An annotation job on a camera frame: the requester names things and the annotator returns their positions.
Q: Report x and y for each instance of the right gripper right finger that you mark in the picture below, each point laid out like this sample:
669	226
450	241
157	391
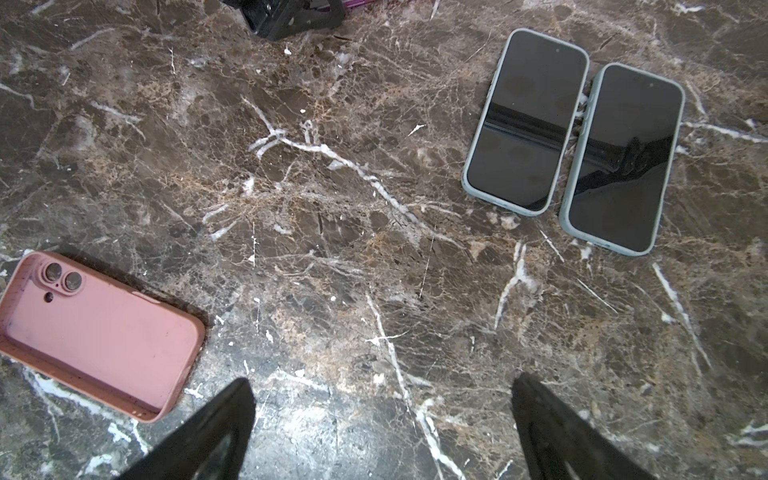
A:
558	444

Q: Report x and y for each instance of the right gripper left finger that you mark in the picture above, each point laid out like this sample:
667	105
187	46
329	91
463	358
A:
211	444

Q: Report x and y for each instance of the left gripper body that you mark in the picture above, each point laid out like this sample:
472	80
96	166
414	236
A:
276	20

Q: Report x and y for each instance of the silver phone dark screen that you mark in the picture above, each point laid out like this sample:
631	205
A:
623	159

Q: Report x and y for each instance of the pink phone case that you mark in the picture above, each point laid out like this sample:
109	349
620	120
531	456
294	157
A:
98	336

